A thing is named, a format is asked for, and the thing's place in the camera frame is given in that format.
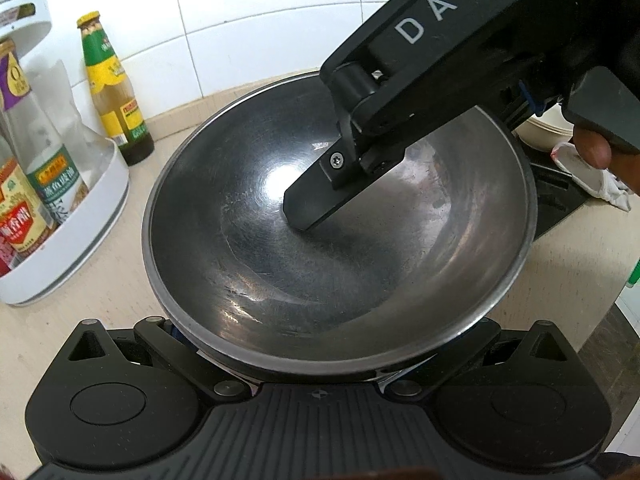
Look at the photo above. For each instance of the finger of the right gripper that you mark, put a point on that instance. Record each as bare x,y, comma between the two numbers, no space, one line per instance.
348,166

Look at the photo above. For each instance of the black gas stove top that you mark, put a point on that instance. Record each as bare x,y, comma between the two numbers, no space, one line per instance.
558,196

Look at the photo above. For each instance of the stacked cream bowls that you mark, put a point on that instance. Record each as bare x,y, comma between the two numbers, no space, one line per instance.
544,132

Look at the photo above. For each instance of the white rotating condiment rack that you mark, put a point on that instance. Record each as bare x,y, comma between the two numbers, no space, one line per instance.
105,173

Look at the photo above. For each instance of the purple neck fish sauce bottle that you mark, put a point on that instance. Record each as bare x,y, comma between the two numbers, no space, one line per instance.
35,141

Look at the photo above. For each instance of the green cap yellow sauce bottle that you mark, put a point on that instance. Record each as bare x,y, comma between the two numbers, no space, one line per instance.
112,93

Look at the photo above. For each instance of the steel bowl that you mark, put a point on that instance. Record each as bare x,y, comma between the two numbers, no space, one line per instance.
409,264

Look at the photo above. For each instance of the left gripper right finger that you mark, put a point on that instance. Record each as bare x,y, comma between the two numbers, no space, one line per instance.
447,362

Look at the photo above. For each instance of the yellow label vinegar bottle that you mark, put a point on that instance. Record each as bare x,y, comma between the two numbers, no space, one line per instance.
25,222

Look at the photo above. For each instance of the white cloth on stove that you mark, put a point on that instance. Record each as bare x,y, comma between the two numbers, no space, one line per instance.
598,183

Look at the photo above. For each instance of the person's right hand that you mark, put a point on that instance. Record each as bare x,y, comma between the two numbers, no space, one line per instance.
597,152

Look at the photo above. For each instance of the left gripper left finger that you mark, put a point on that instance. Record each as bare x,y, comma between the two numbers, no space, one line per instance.
178,355

